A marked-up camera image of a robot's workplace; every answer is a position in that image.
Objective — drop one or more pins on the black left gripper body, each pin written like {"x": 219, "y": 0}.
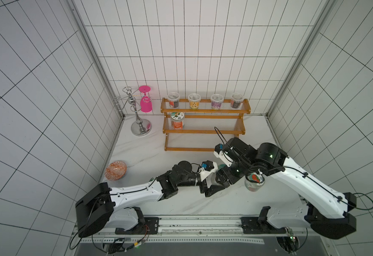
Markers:
{"x": 203, "y": 188}

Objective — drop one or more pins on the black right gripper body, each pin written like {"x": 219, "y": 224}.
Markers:
{"x": 238, "y": 165}

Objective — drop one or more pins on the jar with red strawberry lid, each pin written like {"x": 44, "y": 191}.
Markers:
{"x": 254, "y": 181}

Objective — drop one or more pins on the jar with flower lid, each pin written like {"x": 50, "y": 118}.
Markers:
{"x": 177, "y": 120}

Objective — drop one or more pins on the clear cup with purple label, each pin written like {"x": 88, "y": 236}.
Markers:
{"x": 216, "y": 101}

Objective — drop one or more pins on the small clear seed cup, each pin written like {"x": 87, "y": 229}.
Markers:
{"x": 236, "y": 100}

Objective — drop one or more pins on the clear cup with yellow label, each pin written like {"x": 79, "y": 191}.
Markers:
{"x": 194, "y": 101}

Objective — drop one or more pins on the clear cup with dark seeds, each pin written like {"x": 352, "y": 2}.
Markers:
{"x": 174, "y": 99}

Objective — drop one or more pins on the jar with pink floral lid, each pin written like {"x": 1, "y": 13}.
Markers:
{"x": 221, "y": 166}

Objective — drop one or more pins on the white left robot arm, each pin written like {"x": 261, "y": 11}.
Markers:
{"x": 118, "y": 207}

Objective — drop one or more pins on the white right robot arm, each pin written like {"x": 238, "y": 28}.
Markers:
{"x": 325, "y": 211}

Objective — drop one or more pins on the orange wooden tiered shelf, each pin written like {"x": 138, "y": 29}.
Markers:
{"x": 204, "y": 120}

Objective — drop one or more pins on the silver glass holder stand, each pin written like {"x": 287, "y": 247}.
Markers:
{"x": 140, "y": 127}

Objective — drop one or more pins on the pink plastic wine glass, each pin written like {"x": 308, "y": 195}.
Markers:
{"x": 146, "y": 101}

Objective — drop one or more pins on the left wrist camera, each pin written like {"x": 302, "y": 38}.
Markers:
{"x": 206, "y": 169}

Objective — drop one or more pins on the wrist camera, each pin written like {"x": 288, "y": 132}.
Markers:
{"x": 206, "y": 169}
{"x": 226, "y": 155}

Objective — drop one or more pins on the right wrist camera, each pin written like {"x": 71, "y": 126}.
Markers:
{"x": 226, "y": 155}

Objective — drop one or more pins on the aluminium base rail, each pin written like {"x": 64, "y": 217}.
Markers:
{"x": 197, "y": 229}

